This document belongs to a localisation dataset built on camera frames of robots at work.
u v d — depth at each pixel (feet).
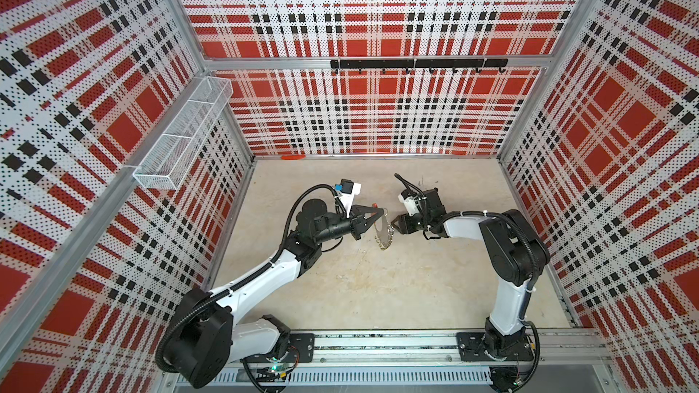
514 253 1.68
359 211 2.19
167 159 2.98
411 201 2.97
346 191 2.13
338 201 2.13
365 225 2.25
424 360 2.40
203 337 1.32
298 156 4.19
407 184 2.74
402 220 2.90
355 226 2.10
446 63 2.92
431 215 2.62
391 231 3.12
